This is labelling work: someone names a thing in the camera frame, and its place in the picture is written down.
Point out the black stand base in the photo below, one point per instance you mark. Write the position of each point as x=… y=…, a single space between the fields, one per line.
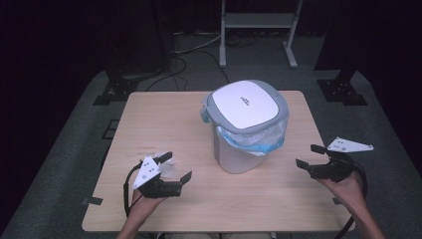
x=116 y=89
x=341 y=89

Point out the dark floor outlet plate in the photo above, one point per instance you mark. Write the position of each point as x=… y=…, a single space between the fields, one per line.
x=111 y=129

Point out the grey tape strip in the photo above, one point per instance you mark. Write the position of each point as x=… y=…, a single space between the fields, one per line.
x=92 y=200
x=336 y=201

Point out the translucent plastic bin liner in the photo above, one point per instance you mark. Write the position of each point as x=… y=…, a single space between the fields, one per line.
x=253 y=141

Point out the person's left hand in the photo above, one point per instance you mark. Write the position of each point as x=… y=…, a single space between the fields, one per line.
x=142 y=205

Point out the person's right hand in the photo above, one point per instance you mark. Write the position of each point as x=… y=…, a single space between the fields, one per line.
x=350 y=191

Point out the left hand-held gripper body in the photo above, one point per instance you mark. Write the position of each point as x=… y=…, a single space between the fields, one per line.
x=147 y=172

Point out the white metal stand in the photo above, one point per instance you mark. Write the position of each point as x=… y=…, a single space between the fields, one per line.
x=258 y=20

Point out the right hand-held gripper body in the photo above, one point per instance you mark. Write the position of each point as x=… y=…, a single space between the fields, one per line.
x=335 y=169

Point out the white tissue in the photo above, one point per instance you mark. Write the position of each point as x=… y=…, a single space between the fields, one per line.
x=169 y=170

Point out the white pedal trash can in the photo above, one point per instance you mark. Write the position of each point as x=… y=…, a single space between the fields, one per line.
x=245 y=103

